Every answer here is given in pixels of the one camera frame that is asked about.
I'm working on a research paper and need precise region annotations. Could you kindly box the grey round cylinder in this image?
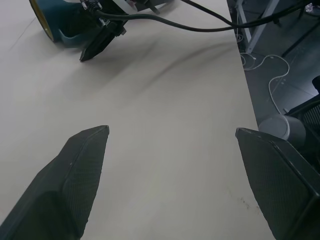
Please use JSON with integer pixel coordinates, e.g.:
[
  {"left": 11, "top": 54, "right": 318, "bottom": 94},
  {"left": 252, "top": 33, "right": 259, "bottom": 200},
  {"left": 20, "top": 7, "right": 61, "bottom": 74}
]
[{"left": 258, "top": 114, "right": 307, "bottom": 151}]

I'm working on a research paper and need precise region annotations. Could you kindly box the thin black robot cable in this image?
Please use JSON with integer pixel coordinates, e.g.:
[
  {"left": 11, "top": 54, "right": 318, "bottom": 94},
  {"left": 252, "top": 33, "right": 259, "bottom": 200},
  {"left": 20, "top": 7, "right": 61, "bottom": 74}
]
[{"left": 179, "top": 0, "right": 235, "bottom": 26}]

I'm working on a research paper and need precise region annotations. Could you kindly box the blue mug with yellow inside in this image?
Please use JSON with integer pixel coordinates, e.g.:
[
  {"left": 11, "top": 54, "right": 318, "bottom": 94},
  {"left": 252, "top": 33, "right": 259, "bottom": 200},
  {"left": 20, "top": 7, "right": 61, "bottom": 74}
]
[{"left": 28, "top": 0, "right": 101, "bottom": 50}]

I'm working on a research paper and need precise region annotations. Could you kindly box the grey metal frame leg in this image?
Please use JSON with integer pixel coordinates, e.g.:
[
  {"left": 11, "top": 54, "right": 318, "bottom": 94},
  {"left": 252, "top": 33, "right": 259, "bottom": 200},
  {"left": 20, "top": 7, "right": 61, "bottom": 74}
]
[{"left": 234, "top": 0, "right": 279, "bottom": 55}]

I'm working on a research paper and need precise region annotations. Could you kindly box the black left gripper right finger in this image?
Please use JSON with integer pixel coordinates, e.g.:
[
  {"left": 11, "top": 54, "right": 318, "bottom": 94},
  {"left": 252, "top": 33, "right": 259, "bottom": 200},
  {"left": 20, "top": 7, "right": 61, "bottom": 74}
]
[{"left": 234, "top": 127, "right": 320, "bottom": 240}]

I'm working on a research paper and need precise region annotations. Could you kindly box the black stand leg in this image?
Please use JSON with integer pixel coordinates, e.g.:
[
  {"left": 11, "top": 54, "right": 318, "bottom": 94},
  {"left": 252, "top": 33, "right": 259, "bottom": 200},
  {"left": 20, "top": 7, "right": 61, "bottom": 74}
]
[{"left": 280, "top": 18, "right": 320, "bottom": 59}]

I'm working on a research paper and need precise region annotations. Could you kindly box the white cable on floor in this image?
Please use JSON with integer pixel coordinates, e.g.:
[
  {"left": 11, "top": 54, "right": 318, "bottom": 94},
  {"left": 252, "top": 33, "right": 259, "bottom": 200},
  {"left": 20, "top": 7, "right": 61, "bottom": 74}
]
[{"left": 239, "top": 51, "right": 291, "bottom": 114}]

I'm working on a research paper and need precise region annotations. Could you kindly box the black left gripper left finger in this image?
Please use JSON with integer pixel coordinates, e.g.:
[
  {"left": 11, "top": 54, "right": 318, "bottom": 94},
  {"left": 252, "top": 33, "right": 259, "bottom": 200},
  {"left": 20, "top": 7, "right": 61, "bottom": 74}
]
[{"left": 0, "top": 125, "right": 110, "bottom": 240}]

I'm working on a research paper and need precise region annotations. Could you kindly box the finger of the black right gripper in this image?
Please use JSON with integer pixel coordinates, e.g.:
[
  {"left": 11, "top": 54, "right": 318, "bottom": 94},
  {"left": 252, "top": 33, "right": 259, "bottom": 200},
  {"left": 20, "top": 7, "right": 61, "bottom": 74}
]
[{"left": 79, "top": 24, "right": 118, "bottom": 62}]

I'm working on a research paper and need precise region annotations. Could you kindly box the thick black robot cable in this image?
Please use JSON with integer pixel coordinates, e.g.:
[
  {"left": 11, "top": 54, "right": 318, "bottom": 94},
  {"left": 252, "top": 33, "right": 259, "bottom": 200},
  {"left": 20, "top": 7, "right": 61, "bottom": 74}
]
[{"left": 93, "top": 4, "right": 313, "bottom": 33}]

